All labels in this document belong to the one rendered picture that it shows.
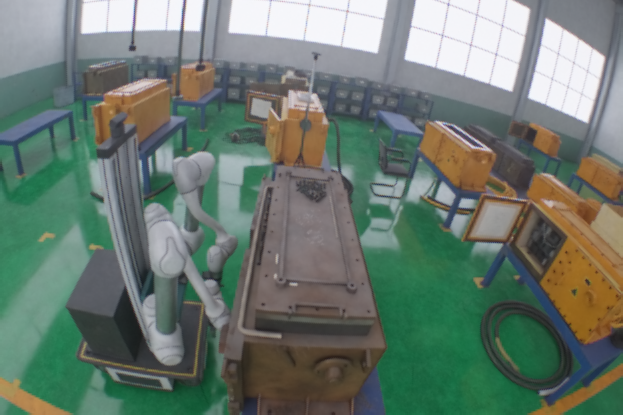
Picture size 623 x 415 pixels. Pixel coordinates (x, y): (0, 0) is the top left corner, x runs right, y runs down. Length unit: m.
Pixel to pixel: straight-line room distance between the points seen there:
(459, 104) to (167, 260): 11.73
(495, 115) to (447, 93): 2.53
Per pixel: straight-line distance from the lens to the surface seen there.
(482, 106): 12.81
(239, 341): 1.21
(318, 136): 3.95
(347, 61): 10.51
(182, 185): 1.67
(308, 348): 1.23
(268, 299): 1.17
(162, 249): 1.12
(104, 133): 4.71
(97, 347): 2.30
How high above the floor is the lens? 2.25
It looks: 26 degrees down
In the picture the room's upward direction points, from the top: 10 degrees clockwise
